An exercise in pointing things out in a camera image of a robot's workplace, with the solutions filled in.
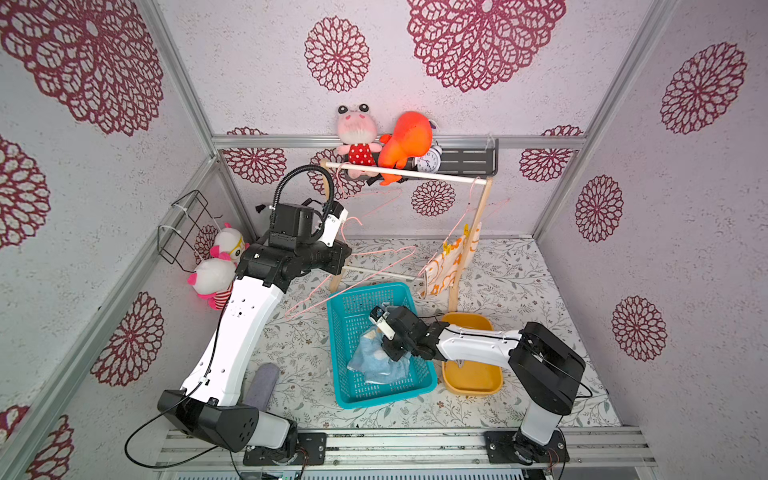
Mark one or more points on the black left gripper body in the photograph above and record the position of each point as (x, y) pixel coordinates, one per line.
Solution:
(335, 255)

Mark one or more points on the blue spotted towel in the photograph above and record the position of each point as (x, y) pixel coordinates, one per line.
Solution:
(374, 364)

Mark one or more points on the white orange patterned towel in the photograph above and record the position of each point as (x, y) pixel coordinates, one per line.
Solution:
(442, 270)

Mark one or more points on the yellow clothespin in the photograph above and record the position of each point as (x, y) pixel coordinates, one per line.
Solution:
(448, 247)

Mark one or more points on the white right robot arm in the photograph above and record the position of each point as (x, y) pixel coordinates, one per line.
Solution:
(549, 370)

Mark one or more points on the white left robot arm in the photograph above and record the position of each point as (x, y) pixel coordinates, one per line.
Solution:
(208, 405)

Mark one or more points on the yellow plastic tray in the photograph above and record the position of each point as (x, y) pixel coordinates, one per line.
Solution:
(466, 377)

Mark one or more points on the white plush striped outfit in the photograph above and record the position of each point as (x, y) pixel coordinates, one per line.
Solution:
(212, 281)

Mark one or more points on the pink frog plush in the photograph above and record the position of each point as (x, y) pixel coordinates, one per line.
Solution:
(357, 132)

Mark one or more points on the grey slipper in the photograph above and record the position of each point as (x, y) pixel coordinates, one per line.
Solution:
(261, 388)

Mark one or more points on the white alarm clock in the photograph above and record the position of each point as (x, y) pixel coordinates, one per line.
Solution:
(431, 161)

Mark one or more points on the orange plush toy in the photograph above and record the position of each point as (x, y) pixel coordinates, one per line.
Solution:
(412, 137)

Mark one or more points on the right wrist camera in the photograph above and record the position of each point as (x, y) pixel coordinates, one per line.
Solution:
(379, 317)

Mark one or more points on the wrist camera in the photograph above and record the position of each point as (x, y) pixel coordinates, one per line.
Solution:
(379, 317)
(333, 223)

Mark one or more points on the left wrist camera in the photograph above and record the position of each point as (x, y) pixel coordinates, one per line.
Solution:
(333, 223)

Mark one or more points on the black wire wall basket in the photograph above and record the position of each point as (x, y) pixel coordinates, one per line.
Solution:
(185, 242)

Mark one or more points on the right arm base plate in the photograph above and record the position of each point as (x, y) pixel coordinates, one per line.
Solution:
(507, 446)

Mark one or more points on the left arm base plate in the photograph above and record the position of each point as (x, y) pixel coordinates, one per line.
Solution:
(299, 449)

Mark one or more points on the black wall shelf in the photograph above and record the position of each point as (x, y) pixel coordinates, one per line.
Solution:
(470, 162)

